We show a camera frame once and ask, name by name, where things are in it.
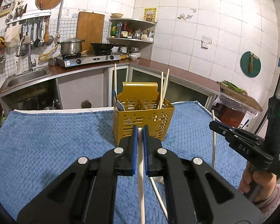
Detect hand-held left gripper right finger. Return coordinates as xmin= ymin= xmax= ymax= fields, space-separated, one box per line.
xmin=142 ymin=125 xmax=264 ymax=224

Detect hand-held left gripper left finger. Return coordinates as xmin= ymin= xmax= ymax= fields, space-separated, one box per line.
xmin=16 ymin=125 xmax=139 ymax=224

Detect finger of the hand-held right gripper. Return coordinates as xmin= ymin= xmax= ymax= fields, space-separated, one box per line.
xmin=218 ymin=122 xmax=258 ymax=139
xmin=209 ymin=121 xmax=259 ymax=145

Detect cream wooden chopstick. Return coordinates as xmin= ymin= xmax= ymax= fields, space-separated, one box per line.
xmin=114 ymin=64 xmax=118 ymax=98
xmin=159 ymin=69 xmax=170 ymax=108
xmin=150 ymin=177 xmax=168 ymax=218
xmin=211 ymin=110 xmax=216 ymax=168
xmin=133 ymin=125 xmax=146 ymax=224
xmin=154 ymin=71 xmax=164 ymax=122

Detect yellow metal utensil holder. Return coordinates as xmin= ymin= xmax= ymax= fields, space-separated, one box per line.
xmin=113 ymin=82 xmax=175 ymax=146

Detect person's right forearm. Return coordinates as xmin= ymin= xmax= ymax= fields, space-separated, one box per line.
xmin=253 ymin=183 xmax=280 ymax=215

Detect row of hanging kitchen utensils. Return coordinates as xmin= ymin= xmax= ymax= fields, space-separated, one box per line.
xmin=21 ymin=16 xmax=55 ymax=49

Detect person's right hand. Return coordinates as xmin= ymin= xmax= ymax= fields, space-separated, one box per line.
xmin=238 ymin=163 xmax=278 ymax=202

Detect clear plastic sheet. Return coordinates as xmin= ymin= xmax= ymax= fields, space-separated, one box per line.
xmin=212 ymin=93 xmax=259 ymax=120

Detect wooden chopping block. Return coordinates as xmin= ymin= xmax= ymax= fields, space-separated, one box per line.
xmin=218 ymin=83 xmax=263 ymax=112

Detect green leafy vegetables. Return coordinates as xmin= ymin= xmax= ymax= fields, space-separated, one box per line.
xmin=220 ymin=81 xmax=245 ymax=93

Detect white ceramic spoon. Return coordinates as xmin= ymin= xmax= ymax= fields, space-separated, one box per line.
xmin=116 ymin=91 xmax=126 ymax=112

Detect green round board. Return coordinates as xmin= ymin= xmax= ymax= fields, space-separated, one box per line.
xmin=240 ymin=51 xmax=262 ymax=78

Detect kitchen cabinet with glass doors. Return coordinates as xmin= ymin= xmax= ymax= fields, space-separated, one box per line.
xmin=56 ymin=64 xmax=221 ymax=110

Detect blue woven towel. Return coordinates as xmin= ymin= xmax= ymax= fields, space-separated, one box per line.
xmin=0 ymin=101 xmax=255 ymax=224

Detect stack of white bowls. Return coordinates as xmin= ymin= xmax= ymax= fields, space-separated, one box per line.
xmin=119 ymin=46 xmax=141 ymax=60

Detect steel gas stove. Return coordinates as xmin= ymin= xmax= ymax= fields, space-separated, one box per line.
xmin=55 ymin=52 xmax=122 ymax=69

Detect black wok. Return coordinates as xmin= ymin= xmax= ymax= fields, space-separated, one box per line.
xmin=91 ymin=42 xmax=119 ymax=53

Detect steel corner shelf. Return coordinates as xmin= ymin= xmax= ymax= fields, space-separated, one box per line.
xmin=107 ymin=18 xmax=157 ymax=60

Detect row of condiment bottles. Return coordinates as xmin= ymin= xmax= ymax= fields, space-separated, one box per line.
xmin=110 ymin=21 xmax=154 ymax=40

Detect steel pot with lid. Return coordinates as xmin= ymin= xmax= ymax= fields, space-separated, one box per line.
xmin=57 ymin=36 xmax=85 ymax=56

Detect wooden cutting board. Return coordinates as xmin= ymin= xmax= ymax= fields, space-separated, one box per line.
xmin=77 ymin=12 xmax=105 ymax=52

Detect steel kitchen sink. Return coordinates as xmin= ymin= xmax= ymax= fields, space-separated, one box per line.
xmin=0 ymin=66 xmax=53 ymax=98

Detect steel faucet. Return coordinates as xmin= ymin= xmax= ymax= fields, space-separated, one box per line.
xmin=16 ymin=37 xmax=37 ymax=72

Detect white hanging cloth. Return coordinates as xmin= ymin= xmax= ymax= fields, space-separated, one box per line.
xmin=5 ymin=26 xmax=22 ymax=47

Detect steel utensil rack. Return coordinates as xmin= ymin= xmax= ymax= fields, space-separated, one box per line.
xmin=6 ymin=10 xmax=52 ymax=26

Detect cup of knives and chopsticks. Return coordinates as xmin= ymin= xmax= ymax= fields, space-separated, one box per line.
xmin=14 ymin=3 xmax=28 ymax=19

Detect white wall socket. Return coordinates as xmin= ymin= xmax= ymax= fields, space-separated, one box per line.
xmin=201 ymin=36 xmax=212 ymax=49

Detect yellow hose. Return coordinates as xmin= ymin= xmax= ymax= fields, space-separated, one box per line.
xmin=38 ymin=44 xmax=59 ymax=61

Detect yellow wall poster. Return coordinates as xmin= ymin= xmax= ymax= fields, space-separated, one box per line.
xmin=143 ymin=7 xmax=157 ymax=22

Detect metal wall pipe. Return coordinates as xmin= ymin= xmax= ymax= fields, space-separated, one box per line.
xmin=55 ymin=0 xmax=70 ymax=40

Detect beige electric switch box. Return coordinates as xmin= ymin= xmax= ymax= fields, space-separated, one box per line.
xmin=0 ymin=3 xmax=14 ymax=18

